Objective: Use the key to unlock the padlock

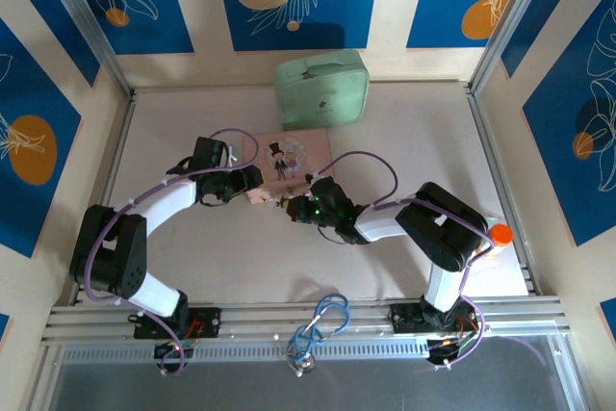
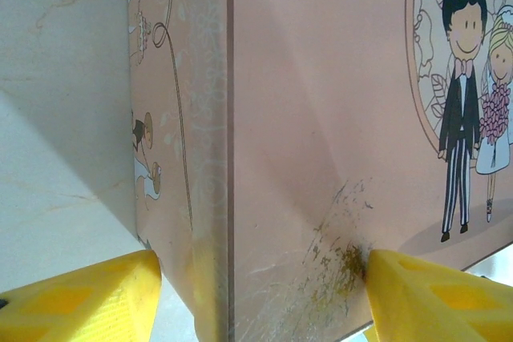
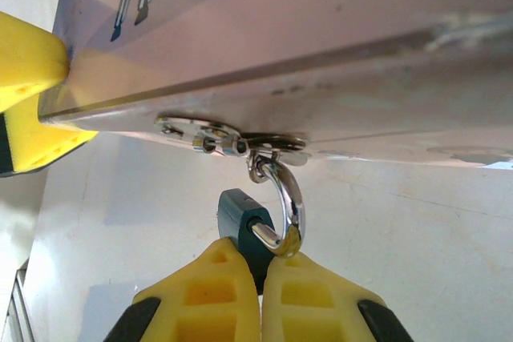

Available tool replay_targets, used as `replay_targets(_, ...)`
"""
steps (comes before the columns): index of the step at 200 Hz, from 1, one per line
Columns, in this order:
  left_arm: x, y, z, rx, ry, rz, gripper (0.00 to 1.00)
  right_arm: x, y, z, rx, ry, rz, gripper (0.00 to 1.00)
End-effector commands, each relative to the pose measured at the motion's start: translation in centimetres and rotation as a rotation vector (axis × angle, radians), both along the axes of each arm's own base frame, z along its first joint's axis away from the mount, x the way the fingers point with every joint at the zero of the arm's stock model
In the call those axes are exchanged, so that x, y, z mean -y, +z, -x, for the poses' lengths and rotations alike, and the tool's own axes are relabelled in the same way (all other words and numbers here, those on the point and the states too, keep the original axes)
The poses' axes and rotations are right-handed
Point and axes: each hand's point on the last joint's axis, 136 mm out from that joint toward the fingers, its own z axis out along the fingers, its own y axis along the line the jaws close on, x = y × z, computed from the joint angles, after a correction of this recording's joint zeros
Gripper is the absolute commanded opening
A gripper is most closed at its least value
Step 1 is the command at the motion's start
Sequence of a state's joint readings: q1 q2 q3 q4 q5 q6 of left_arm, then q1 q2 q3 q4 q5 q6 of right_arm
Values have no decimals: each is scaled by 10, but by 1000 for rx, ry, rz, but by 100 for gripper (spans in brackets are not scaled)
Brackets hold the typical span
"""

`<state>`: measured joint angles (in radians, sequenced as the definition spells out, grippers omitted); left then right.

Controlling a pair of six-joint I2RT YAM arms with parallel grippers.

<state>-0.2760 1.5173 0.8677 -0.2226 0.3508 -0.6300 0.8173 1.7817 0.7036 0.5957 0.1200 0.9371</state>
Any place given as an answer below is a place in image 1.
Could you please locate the aluminium front rail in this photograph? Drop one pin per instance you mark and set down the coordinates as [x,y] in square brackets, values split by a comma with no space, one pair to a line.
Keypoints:
[269,317]

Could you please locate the small right controller board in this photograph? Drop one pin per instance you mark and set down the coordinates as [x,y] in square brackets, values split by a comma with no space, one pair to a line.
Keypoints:
[445,349]

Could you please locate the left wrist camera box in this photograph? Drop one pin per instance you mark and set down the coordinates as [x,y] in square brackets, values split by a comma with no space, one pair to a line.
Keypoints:
[209,152]

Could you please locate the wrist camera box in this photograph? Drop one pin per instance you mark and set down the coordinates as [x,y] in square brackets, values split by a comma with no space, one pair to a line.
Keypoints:
[209,152]
[323,188]

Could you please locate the bottle with orange cap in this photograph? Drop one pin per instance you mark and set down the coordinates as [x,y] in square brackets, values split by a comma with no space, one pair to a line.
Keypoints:
[500,237]

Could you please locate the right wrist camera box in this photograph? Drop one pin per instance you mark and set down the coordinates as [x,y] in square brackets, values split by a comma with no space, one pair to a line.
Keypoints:
[323,188]

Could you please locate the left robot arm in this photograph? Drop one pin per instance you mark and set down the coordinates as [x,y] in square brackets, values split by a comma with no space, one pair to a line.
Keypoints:
[113,247]

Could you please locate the small controller board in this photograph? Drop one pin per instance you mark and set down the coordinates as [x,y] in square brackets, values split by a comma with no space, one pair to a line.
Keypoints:
[171,348]
[445,349]

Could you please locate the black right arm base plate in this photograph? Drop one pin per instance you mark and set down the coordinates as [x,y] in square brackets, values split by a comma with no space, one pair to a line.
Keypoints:
[406,319]

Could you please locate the aluminium side rail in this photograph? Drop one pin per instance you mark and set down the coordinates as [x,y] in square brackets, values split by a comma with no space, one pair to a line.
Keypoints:
[491,151]
[118,151]

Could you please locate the mint green zip case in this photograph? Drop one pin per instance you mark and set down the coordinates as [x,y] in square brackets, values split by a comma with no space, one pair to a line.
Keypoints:
[322,98]

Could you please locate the aluminium corner post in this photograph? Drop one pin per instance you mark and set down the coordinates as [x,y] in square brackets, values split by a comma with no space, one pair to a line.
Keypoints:
[510,21]
[86,21]

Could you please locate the small left controller board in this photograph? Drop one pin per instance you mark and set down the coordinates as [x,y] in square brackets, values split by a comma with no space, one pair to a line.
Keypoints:
[171,348]

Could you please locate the pink tin box with couple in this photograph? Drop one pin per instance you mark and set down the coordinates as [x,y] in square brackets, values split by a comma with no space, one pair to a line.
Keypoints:
[313,151]

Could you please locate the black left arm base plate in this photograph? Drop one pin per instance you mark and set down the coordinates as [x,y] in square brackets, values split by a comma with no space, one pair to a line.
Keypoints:
[207,324]

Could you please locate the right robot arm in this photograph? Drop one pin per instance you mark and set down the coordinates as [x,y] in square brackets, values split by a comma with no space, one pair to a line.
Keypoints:
[443,233]

